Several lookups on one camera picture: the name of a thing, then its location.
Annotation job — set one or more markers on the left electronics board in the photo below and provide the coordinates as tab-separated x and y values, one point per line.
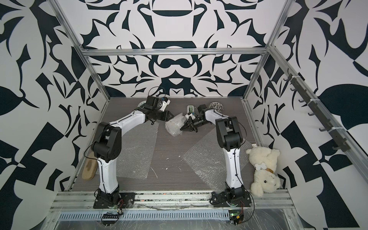
110	218

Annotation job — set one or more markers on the black white speckled bowl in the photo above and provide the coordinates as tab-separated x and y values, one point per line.
217	106

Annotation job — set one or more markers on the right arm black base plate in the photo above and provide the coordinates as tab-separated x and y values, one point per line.
231	199

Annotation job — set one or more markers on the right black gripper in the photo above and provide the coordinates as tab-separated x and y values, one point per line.
189	125

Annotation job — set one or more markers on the grey wall hook rail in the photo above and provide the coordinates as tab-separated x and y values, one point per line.
319	111

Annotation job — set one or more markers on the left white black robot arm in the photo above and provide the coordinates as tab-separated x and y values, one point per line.
107	144

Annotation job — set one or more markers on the bubble wrap sheet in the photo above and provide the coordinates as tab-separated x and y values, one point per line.
138	146
173	126
207	160

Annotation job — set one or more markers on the wooden oval brush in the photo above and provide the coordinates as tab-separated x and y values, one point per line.
90	167

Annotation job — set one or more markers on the aluminium frame rail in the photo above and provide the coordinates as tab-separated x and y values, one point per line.
172	51

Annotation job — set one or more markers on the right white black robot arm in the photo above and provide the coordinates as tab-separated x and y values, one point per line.
229	137

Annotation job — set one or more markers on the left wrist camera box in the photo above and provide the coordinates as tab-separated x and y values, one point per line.
157	103

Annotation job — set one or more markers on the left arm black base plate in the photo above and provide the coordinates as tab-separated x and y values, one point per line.
115	200

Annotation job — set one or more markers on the yellow patterned bowl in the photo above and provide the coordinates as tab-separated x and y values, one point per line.
141	104

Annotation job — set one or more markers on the right electronics board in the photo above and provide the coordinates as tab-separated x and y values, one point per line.
236	217

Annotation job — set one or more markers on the electronics board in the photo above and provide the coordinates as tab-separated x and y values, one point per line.
110	218
236	217

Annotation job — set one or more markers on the white teddy bear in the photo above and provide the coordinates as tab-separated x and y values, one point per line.
264	160

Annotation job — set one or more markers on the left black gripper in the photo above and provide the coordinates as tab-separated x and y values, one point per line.
166	117

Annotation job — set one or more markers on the white slotted cable duct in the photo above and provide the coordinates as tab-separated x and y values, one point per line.
149	215

